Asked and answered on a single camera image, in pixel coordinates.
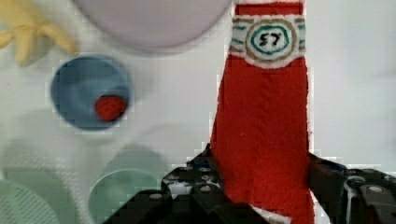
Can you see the yellow plush banana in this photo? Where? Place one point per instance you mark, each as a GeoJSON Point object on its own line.
{"type": "Point", "coordinates": [25, 23]}

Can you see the green cup with handle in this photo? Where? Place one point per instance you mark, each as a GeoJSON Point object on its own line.
{"type": "Point", "coordinates": [128, 173]}

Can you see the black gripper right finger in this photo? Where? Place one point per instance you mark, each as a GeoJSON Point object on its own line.
{"type": "Point", "coordinates": [352, 196]}

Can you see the red plush ketchup bottle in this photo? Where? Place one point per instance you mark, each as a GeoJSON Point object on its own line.
{"type": "Point", "coordinates": [260, 133]}

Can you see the green oval strainer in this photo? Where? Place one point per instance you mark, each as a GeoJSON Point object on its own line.
{"type": "Point", "coordinates": [20, 205]}

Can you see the small red toy ball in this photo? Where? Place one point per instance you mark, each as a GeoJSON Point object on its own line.
{"type": "Point", "coordinates": [110, 107]}

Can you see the lilac round plate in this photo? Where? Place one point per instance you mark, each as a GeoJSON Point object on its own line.
{"type": "Point", "coordinates": [153, 24]}

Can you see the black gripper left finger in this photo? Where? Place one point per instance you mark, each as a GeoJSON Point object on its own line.
{"type": "Point", "coordinates": [189, 194]}

